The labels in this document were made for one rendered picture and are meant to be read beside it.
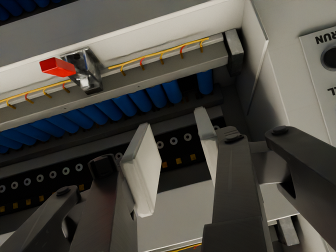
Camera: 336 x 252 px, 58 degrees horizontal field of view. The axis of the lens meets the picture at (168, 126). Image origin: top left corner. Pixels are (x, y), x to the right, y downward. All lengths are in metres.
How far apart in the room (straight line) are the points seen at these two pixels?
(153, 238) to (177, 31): 0.19
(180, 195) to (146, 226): 0.04
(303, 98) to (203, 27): 0.11
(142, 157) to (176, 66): 0.17
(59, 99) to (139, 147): 0.20
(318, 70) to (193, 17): 0.11
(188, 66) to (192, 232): 0.16
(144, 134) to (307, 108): 0.15
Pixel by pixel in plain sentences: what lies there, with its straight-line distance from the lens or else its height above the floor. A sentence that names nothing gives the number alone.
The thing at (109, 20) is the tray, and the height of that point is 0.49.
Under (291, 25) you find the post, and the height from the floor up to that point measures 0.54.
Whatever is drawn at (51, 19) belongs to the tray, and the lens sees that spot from 0.31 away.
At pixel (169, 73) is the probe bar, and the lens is 0.31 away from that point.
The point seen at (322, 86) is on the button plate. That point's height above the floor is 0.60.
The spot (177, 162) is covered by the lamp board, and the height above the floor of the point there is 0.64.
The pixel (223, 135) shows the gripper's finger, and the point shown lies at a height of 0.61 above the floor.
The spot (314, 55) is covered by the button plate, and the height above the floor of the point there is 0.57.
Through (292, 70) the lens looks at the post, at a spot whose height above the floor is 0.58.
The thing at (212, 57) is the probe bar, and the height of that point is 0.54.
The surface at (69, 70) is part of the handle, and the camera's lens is 0.25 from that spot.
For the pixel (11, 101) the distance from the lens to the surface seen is 0.36.
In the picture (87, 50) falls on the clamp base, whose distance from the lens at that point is 0.29.
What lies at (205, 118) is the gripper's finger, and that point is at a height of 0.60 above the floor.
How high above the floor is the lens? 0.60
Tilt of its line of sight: 2 degrees down
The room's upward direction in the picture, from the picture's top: 164 degrees clockwise
